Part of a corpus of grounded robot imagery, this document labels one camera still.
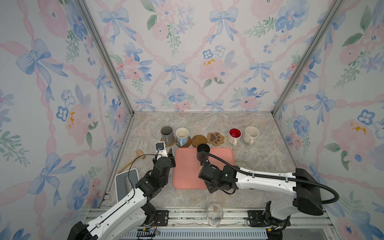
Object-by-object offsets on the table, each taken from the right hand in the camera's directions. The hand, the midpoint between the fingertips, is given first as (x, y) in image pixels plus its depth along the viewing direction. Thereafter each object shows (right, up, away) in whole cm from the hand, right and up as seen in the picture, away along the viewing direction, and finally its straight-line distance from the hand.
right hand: (209, 183), depth 78 cm
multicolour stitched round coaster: (+16, +18, +22) cm, 33 cm away
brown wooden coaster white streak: (-13, +17, +21) cm, 30 cm away
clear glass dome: (+3, -15, -2) cm, 15 cm away
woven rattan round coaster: (-24, +17, +22) cm, 37 cm away
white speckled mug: (+30, +25, +22) cm, 45 cm away
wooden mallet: (-43, +12, +17) cm, 48 cm away
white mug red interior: (+19, +23, +22) cm, 37 cm away
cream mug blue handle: (-16, +24, +19) cm, 35 cm away
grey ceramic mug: (-24, +25, +15) cm, 38 cm away
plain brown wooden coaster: (-5, +21, +25) cm, 33 cm away
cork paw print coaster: (+7, +22, +25) cm, 34 cm away
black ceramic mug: (-2, +17, +11) cm, 21 cm away
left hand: (-22, +18, 0) cm, 28 cm away
